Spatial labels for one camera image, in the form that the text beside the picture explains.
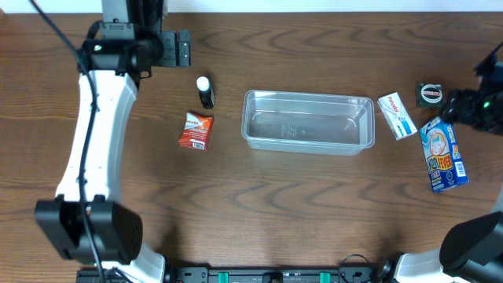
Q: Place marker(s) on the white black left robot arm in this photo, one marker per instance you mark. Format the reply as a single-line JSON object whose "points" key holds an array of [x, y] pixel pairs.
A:
{"points": [[85, 221]]}

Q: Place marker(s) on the white blue Panadol box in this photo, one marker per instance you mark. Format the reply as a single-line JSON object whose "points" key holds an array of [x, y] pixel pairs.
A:
{"points": [[396, 116]]}

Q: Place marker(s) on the red Panadol box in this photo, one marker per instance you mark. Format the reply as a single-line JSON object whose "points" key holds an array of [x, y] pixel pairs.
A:
{"points": [[197, 132]]}

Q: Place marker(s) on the black mounting rail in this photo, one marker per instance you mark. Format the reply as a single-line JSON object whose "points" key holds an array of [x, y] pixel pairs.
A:
{"points": [[202, 274]]}

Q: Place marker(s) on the green round tin box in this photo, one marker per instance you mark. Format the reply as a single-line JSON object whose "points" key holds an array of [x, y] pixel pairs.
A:
{"points": [[429, 95]]}

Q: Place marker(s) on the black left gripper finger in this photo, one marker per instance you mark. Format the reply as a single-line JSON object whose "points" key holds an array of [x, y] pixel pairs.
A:
{"points": [[184, 58], [184, 39]]}

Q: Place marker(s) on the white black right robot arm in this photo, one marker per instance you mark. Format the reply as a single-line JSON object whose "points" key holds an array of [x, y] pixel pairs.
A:
{"points": [[472, 250]]}

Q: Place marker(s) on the blue Cool Fever box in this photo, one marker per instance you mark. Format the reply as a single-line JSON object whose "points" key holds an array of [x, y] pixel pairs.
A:
{"points": [[442, 156]]}

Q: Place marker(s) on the black bottle white cap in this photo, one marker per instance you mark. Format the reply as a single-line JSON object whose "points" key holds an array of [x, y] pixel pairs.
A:
{"points": [[206, 93]]}

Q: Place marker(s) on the clear plastic container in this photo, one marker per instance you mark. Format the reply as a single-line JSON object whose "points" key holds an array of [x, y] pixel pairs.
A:
{"points": [[308, 123]]}

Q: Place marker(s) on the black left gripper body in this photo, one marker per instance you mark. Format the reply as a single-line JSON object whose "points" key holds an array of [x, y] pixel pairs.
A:
{"points": [[170, 48]]}

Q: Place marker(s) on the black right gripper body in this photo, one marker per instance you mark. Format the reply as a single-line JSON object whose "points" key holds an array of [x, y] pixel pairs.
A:
{"points": [[453, 111]]}

